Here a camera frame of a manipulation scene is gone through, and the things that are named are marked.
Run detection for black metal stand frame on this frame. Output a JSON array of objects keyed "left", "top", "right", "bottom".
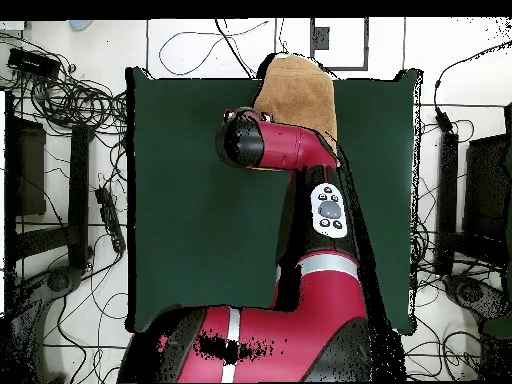
[
  {"left": 3, "top": 91, "right": 95, "bottom": 273},
  {"left": 433, "top": 103, "right": 512, "bottom": 277}
]

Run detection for tangled black floor cables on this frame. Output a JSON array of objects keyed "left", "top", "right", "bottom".
[{"left": 0, "top": 31, "right": 129, "bottom": 137}]

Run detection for black power strip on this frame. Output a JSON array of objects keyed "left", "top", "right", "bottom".
[{"left": 94, "top": 186, "right": 127, "bottom": 255}]

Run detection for thin looped black cable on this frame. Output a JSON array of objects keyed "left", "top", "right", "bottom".
[{"left": 158, "top": 18, "right": 291, "bottom": 79}]

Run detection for orange terry towel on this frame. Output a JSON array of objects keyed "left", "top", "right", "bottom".
[{"left": 252, "top": 53, "right": 341, "bottom": 167}]

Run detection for dark green table cloth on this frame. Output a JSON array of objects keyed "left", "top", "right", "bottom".
[{"left": 125, "top": 66, "right": 424, "bottom": 335}]

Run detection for grey floor frame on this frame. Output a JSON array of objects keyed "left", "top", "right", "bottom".
[{"left": 309, "top": 17, "right": 370, "bottom": 73}]

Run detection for grey chair base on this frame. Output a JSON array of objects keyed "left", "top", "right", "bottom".
[
  {"left": 7, "top": 265, "right": 85, "bottom": 381},
  {"left": 441, "top": 273, "right": 512, "bottom": 333}
]

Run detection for black cable with adapter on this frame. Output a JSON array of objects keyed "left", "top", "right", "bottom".
[{"left": 433, "top": 39, "right": 512, "bottom": 135}]

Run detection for black rectangular box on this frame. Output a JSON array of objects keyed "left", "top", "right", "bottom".
[{"left": 6, "top": 47, "right": 62, "bottom": 81}]

